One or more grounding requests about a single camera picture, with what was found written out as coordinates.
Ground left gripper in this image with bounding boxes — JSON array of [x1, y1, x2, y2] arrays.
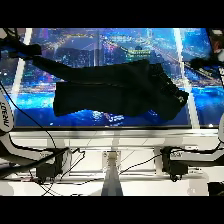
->
[[18, 43, 43, 60]]

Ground black box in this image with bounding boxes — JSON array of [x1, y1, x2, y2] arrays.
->
[[207, 181, 224, 197]]

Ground black pants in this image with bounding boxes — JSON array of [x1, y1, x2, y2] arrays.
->
[[31, 54, 190, 123]]

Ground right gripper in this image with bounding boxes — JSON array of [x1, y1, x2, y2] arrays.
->
[[189, 57, 215, 72]]

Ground heap of clothes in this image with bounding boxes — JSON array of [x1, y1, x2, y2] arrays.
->
[[209, 28, 224, 51]]

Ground black cable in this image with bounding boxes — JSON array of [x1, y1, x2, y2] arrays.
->
[[36, 148, 87, 197], [0, 79, 58, 151], [118, 156, 164, 176]]

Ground silver frame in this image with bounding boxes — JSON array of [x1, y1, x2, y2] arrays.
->
[[0, 128, 224, 197]]

